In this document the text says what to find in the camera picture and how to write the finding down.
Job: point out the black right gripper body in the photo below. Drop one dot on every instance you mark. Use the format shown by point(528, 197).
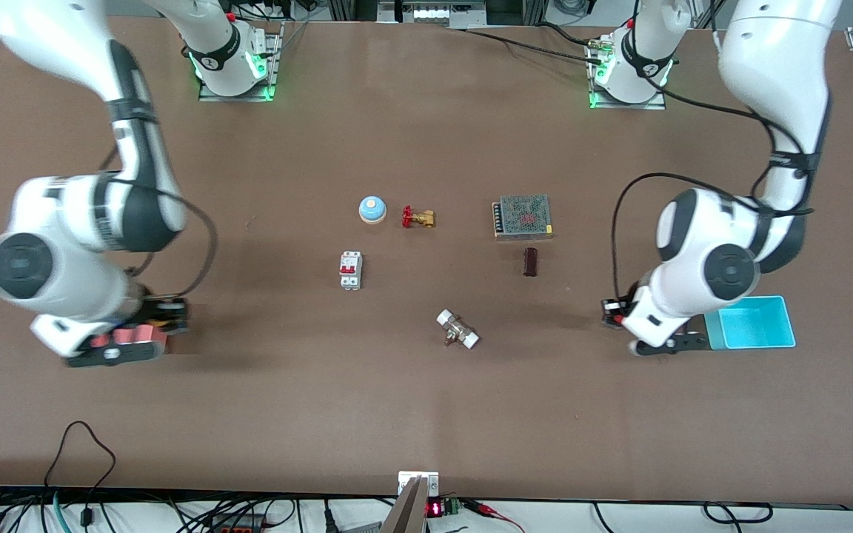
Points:
point(162, 314)

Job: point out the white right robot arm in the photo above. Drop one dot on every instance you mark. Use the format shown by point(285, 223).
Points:
point(64, 215)

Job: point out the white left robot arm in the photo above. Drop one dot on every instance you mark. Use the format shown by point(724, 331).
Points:
point(774, 66)

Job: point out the red plastic bin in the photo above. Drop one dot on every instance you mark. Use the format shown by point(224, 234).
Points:
point(138, 337)

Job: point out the dark brown small block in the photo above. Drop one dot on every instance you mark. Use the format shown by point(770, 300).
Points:
point(530, 262)

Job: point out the metal mesh power supply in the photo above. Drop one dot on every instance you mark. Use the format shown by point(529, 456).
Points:
point(523, 216)

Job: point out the blue plastic bin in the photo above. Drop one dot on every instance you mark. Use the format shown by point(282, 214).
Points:
point(756, 326)

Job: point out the metal fitting white ends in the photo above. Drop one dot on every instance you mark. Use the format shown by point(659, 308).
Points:
point(457, 329)

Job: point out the white red circuit breaker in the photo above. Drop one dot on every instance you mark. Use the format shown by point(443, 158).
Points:
point(350, 270)

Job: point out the blue round bell button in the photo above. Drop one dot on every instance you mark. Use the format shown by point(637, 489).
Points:
point(372, 209)

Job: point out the red alligator clip lead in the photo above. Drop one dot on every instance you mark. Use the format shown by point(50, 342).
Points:
point(486, 509)

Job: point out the white mounting plate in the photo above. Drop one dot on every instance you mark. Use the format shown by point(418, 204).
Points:
point(432, 485)

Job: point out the green terminal block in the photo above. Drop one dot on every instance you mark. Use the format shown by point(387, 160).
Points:
point(452, 506)

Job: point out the red digit display module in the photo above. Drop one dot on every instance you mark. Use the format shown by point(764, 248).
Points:
point(434, 508)

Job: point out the grey metal beam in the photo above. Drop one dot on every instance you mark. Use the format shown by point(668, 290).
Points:
point(406, 514)

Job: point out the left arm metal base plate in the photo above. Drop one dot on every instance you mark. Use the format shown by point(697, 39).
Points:
point(656, 104)

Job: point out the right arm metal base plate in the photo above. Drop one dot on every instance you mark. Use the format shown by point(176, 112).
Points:
point(238, 94)

